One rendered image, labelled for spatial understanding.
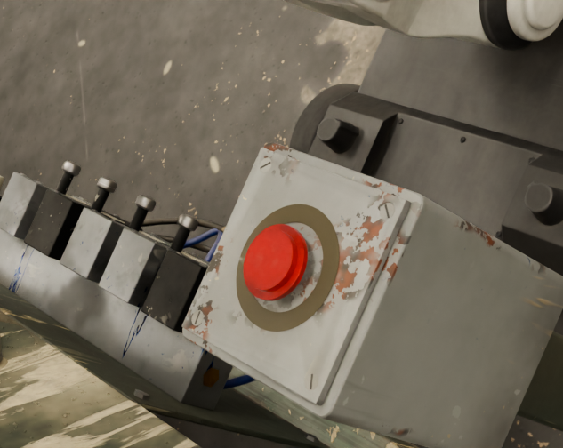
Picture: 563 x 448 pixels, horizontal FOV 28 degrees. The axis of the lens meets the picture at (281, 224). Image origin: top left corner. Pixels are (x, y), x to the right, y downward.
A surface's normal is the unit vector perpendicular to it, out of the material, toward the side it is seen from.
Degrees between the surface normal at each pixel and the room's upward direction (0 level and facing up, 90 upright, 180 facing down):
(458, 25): 90
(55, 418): 58
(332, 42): 0
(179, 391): 0
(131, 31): 0
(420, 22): 90
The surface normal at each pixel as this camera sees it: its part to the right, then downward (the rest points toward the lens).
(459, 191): -0.63, -0.29
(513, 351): 0.66, 0.29
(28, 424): 0.00, -0.93
